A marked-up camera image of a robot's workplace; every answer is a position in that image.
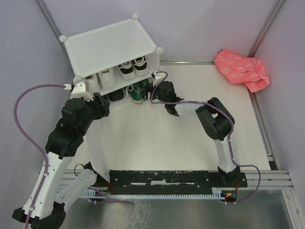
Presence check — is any pink patterned bag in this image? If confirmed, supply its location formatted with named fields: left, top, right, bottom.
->
left=214, top=49, right=270, bottom=93

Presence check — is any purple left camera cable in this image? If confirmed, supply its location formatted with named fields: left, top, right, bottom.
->
left=13, top=83, right=131, bottom=227

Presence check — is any purple camera cable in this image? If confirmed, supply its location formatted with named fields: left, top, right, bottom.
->
left=151, top=71, right=262, bottom=205
left=13, top=83, right=131, bottom=227

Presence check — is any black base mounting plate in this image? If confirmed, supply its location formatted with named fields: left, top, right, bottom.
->
left=90, top=169, right=248, bottom=195

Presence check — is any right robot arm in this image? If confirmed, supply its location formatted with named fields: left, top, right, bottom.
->
left=142, top=81, right=240, bottom=187

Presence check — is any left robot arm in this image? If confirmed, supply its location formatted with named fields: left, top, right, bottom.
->
left=12, top=93, right=110, bottom=229

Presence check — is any white leather sneaker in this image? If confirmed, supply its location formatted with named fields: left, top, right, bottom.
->
left=85, top=74, right=100, bottom=94
left=98, top=68, right=116, bottom=91

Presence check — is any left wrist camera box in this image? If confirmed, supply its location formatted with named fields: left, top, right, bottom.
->
left=64, top=81, right=93, bottom=102

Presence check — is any green canvas sneaker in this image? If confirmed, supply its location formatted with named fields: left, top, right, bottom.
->
left=142, top=79, right=150, bottom=87
left=126, top=84, right=143, bottom=104

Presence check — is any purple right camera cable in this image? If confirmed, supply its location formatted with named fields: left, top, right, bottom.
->
left=151, top=71, right=262, bottom=205

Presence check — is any white plastic shoe cabinet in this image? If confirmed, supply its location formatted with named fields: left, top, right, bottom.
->
left=59, top=13, right=164, bottom=183

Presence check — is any black slip-on shoe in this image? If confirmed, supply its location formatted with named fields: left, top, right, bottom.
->
left=108, top=89, right=124, bottom=102

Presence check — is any black white canvas sneaker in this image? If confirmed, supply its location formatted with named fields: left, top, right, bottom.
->
left=118, top=61, right=135, bottom=80

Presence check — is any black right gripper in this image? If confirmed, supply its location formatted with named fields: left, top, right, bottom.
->
left=139, top=80, right=167, bottom=105

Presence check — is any white slotted cable duct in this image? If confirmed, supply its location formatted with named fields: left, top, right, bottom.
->
left=81, top=184, right=224, bottom=200

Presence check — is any aluminium frame rail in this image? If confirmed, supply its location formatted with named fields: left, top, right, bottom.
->
left=160, top=56, right=214, bottom=65

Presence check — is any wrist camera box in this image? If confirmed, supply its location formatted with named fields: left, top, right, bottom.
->
left=64, top=81, right=93, bottom=102
left=152, top=70, right=167, bottom=86

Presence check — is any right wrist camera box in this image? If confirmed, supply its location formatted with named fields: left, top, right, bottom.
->
left=152, top=70, right=167, bottom=86

